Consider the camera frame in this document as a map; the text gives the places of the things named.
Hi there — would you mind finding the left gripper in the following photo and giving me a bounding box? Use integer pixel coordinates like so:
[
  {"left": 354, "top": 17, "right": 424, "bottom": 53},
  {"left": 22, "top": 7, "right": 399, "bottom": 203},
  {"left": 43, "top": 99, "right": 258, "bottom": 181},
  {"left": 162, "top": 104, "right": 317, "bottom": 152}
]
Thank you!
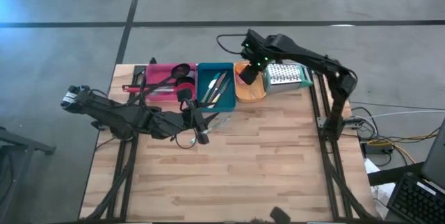
[{"left": 152, "top": 110, "right": 221, "bottom": 138}]

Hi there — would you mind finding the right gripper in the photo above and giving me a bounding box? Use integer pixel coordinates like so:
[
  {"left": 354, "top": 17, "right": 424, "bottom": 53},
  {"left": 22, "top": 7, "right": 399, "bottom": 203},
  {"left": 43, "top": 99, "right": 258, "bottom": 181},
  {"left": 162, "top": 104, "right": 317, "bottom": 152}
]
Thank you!
[{"left": 241, "top": 29, "right": 283, "bottom": 69}]

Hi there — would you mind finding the yellow handled knife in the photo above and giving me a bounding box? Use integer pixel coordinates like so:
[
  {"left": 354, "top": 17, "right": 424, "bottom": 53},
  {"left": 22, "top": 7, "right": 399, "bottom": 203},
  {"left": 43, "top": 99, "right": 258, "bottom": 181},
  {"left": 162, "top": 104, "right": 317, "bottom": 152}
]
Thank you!
[{"left": 207, "top": 79, "right": 232, "bottom": 109}]

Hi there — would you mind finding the cream white knife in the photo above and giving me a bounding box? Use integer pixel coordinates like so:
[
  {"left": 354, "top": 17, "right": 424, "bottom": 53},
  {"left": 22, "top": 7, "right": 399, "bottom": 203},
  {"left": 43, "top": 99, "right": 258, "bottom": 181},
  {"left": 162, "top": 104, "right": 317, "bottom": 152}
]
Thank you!
[{"left": 200, "top": 72, "right": 222, "bottom": 106}]

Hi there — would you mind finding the dark handled knife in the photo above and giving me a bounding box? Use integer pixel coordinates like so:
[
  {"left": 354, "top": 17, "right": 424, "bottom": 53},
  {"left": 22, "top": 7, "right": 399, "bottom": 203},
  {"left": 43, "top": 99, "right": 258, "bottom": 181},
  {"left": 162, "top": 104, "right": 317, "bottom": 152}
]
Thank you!
[{"left": 206, "top": 71, "right": 229, "bottom": 106}]

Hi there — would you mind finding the steel box grater teal trim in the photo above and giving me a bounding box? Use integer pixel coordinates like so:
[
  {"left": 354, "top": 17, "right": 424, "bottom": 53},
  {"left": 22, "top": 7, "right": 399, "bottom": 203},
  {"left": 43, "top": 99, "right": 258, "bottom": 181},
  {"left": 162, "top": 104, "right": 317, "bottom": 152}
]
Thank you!
[{"left": 262, "top": 62, "right": 314, "bottom": 95}]

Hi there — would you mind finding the orange plastic bin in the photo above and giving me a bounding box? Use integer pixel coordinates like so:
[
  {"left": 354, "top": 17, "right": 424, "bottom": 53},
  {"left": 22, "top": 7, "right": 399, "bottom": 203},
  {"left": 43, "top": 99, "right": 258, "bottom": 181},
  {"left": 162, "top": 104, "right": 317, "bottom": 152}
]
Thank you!
[{"left": 233, "top": 60, "right": 268, "bottom": 104}]

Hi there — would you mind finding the teal plastic bin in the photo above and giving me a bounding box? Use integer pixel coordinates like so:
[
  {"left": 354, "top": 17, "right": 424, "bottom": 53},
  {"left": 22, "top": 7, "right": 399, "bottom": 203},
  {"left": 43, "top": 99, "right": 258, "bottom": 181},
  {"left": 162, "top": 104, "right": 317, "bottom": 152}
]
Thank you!
[{"left": 196, "top": 61, "right": 238, "bottom": 113}]

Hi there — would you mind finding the pink plastic bin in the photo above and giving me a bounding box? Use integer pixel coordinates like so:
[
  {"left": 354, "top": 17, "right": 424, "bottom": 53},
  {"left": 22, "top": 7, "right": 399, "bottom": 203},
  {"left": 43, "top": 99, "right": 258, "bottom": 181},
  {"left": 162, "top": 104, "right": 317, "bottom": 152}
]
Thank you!
[{"left": 144, "top": 63, "right": 198, "bottom": 102}]

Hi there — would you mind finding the small black object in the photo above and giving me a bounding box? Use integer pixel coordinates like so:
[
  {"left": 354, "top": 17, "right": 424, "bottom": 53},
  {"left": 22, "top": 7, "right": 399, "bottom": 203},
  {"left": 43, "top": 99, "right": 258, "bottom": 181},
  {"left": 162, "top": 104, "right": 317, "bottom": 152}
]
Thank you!
[{"left": 269, "top": 206, "right": 292, "bottom": 224}]

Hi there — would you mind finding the black power adapter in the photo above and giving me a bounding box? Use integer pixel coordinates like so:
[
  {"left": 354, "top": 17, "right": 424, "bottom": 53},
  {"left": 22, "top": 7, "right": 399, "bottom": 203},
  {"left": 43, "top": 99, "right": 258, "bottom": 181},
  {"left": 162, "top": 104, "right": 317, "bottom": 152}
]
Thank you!
[{"left": 361, "top": 142, "right": 396, "bottom": 156}]

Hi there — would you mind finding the black metal stand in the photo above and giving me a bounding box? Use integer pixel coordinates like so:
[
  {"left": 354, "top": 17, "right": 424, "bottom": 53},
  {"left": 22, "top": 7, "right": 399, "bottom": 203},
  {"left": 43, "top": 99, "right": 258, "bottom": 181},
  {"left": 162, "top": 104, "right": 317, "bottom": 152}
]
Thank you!
[{"left": 0, "top": 122, "right": 56, "bottom": 224}]

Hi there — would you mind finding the black desk bar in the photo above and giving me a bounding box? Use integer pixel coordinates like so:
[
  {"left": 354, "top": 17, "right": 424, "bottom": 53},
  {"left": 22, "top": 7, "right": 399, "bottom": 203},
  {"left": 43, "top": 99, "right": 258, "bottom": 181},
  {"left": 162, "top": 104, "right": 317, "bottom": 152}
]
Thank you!
[{"left": 367, "top": 161, "right": 426, "bottom": 187}]

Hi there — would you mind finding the white paper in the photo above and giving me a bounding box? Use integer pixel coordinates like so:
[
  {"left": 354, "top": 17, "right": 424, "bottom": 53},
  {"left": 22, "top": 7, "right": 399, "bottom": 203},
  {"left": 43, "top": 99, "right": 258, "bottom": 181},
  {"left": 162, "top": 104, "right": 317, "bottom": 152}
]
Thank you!
[{"left": 363, "top": 167, "right": 397, "bottom": 220}]

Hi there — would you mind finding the dark grey monitor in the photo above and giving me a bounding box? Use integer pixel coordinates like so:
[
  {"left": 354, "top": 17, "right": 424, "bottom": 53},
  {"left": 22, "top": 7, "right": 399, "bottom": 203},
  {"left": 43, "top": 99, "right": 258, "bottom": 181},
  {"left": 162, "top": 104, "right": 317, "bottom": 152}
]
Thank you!
[{"left": 420, "top": 118, "right": 445, "bottom": 190}]

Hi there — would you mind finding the black keyboard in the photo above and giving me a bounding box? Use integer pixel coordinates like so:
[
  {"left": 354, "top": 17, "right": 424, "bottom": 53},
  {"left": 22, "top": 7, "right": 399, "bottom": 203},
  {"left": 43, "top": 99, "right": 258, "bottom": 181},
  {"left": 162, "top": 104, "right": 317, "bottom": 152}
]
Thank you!
[{"left": 387, "top": 172, "right": 445, "bottom": 224}]

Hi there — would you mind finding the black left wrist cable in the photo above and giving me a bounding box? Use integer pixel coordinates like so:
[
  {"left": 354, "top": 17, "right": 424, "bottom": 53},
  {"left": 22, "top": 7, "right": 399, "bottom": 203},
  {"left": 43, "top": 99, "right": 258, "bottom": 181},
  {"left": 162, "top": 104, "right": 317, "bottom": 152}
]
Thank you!
[{"left": 172, "top": 98, "right": 199, "bottom": 150}]

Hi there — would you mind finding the black metal table frame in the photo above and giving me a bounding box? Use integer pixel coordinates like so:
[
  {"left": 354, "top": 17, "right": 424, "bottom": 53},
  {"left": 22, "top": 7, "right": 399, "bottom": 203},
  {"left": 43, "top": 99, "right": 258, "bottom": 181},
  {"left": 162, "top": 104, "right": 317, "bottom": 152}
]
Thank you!
[{"left": 80, "top": 64, "right": 378, "bottom": 223}]

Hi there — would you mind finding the yellow cable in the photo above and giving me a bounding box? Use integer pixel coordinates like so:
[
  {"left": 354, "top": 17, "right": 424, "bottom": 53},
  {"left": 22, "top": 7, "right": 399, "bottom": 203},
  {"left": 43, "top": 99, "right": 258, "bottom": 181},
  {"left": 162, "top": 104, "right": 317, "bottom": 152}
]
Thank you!
[{"left": 367, "top": 134, "right": 439, "bottom": 165}]

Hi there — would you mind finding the white cable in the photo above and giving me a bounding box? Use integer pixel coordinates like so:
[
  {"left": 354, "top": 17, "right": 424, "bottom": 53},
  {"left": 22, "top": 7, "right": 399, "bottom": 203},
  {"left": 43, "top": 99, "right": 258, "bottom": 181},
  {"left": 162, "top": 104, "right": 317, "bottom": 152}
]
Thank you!
[{"left": 373, "top": 110, "right": 445, "bottom": 120}]

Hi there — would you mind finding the black cable bundle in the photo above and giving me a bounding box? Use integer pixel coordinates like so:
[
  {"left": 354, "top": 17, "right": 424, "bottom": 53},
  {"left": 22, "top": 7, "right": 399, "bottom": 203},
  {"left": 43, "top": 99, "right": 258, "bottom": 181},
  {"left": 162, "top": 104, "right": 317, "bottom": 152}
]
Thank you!
[{"left": 354, "top": 104, "right": 441, "bottom": 148}]

